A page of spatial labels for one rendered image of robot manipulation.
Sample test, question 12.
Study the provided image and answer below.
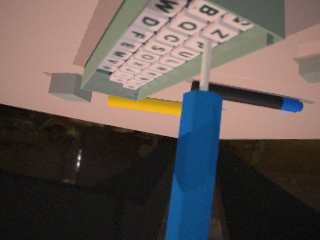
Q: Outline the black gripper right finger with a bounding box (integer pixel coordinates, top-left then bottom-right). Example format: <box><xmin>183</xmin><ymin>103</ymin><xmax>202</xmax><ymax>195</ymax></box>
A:
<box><xmin>216</xmin><ymin>149</ymin><xmax>320</xmax><ymax>240</ymax></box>

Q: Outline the blue stylus with grey tip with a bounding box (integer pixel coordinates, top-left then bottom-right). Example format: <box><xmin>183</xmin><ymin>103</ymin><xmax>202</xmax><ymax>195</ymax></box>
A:
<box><xmin>165</xmin><ymin>38</ymin><xmax>223</xmax><ymax>240</ymax></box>

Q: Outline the black stylus with blue tip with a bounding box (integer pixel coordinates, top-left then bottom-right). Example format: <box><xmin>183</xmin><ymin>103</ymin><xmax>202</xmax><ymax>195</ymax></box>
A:
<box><xmin>191</xmin><ymin>80</ymin><xmax>304</xmax><ymax>112</ymax></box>

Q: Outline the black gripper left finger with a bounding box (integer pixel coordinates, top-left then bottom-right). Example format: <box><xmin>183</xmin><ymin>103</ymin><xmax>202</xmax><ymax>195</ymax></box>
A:
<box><xmin>0</xmin><ymin>142</ymin><xmax>176</xmax><ymax>240</ymax></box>

